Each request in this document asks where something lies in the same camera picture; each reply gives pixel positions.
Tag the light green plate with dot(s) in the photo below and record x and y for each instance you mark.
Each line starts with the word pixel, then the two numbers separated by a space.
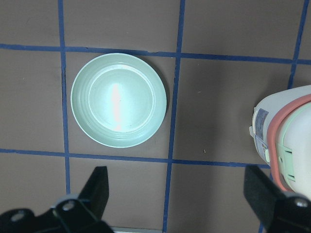
pixel 118 100

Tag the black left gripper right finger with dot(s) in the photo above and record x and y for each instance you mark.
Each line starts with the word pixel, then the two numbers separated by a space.
pixel 278 211

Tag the white and green rice cooker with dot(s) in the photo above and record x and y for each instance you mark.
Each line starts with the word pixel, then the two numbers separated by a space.
pixel 281 129

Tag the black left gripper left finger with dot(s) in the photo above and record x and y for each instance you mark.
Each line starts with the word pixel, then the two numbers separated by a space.
pixel 83 213

